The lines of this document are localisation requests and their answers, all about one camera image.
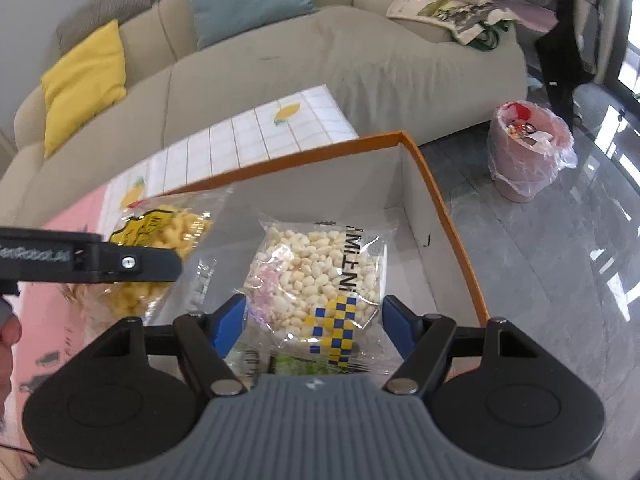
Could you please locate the glass sliding door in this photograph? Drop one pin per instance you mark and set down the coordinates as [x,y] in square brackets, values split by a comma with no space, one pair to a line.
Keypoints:
[625,35]

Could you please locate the blue cushion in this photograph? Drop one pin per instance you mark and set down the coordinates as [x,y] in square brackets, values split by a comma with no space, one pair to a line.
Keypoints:
[245,0]

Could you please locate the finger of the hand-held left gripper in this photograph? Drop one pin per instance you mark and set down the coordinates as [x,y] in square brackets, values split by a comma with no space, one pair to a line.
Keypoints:
[145,265]

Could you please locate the grey cushion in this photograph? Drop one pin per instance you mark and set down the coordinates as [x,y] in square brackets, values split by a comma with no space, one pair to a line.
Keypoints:
[110,5]

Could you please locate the checked lemon print tablecloth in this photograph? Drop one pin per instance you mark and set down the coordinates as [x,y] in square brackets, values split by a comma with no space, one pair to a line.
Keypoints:
[240,135]

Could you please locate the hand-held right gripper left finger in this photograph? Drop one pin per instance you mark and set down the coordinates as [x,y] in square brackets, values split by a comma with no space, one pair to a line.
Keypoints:
[230,322]

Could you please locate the orange cardboard box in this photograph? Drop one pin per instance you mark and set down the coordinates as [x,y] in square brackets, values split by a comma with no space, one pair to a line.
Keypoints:
[435,240]

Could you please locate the yellow cushion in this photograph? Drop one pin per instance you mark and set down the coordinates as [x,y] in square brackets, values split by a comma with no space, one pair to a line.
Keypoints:
[85,85]

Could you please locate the printed tote bag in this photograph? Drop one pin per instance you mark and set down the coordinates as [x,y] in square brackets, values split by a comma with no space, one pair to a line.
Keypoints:
[450,15]

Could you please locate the yellow snack bag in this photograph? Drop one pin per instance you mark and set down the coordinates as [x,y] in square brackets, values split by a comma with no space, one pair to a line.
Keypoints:
[175,225]

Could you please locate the black jacket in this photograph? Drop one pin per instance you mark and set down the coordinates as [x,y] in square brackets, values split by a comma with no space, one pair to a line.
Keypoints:
[565,50]

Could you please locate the pink trash bin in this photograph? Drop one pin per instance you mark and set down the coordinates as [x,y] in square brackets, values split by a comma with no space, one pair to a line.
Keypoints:
[525,170]

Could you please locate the white puffed snack bag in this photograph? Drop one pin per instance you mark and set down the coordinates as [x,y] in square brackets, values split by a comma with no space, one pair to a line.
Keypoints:
[310,270]

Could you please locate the beige sofa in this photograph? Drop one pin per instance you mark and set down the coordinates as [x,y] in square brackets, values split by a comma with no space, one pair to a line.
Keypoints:
[350,60]

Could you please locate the green snack packet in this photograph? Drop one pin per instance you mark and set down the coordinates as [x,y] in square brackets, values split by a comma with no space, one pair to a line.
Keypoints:
[300,366]

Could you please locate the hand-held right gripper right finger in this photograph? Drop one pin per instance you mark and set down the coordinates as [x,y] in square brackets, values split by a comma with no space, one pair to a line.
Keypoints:
[397,320]

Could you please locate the person's left hand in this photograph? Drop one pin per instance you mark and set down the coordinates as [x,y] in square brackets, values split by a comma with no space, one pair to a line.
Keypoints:
[9,335]

